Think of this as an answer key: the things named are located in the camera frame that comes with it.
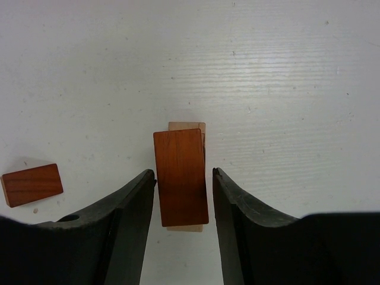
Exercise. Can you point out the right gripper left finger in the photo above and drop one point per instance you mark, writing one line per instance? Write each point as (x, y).
(103, 243)

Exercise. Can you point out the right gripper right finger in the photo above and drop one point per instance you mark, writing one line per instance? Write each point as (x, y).
(261, 245)

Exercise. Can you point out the orange arch wood block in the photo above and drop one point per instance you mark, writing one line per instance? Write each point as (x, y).
(180, 168)

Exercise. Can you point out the reddish brown house block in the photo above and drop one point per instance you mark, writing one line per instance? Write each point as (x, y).
(31, 185)

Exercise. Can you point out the tan short wood block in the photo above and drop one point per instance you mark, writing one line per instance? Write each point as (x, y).
(174, 126)

